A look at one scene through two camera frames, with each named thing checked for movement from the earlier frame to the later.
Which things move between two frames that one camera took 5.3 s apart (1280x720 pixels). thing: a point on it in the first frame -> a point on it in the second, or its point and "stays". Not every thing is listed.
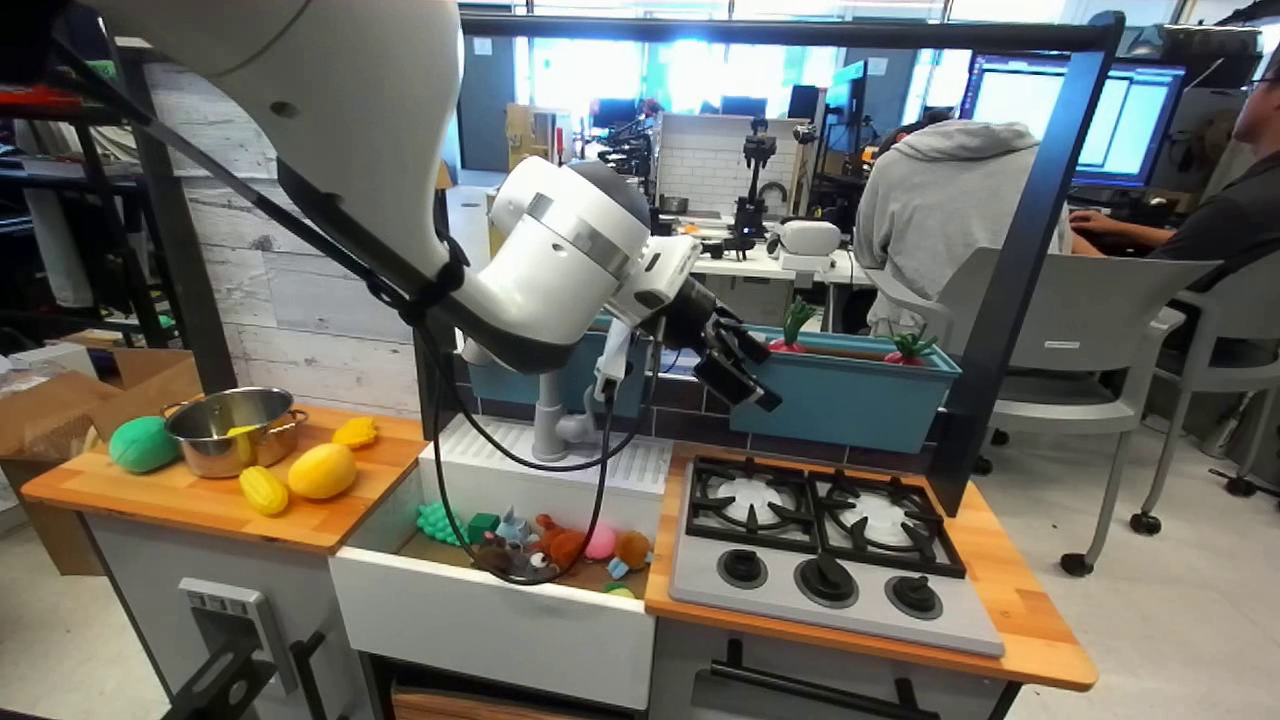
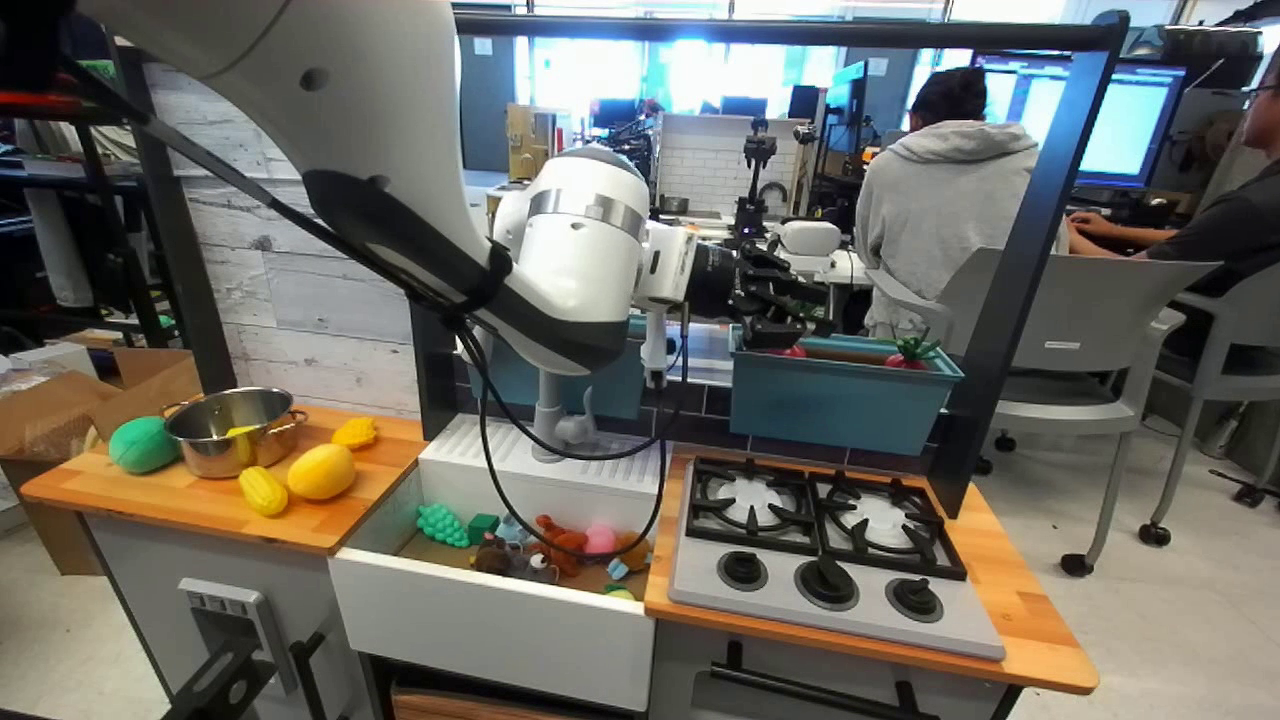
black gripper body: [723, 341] -> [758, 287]
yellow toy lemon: [320, 470] stays
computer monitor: [1126, 139] stays
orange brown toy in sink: [560, 547] stays
